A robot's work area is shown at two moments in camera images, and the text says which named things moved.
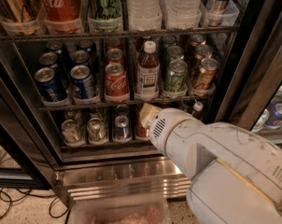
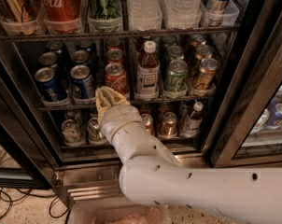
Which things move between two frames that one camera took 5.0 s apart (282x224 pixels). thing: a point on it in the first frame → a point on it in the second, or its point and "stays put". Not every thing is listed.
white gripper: x=171 y=129 → x=119 y=117
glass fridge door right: x=257 y=95 stays put
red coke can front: x=116 y=83 stays put
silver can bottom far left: x=71 y=133 stays put
